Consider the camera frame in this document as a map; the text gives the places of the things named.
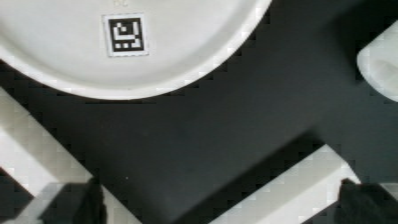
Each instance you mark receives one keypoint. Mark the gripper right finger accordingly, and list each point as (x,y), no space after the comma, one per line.
(367,205)

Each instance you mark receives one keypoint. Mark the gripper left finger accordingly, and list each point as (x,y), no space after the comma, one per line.
(78,206)

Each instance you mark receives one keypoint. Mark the white cylindrical table leg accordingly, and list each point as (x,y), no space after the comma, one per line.
(378,62)

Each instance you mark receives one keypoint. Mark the white round table top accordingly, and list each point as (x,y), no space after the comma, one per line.
(124,49)

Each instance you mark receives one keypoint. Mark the white U-shaped fence frame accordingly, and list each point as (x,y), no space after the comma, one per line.
(44,167)

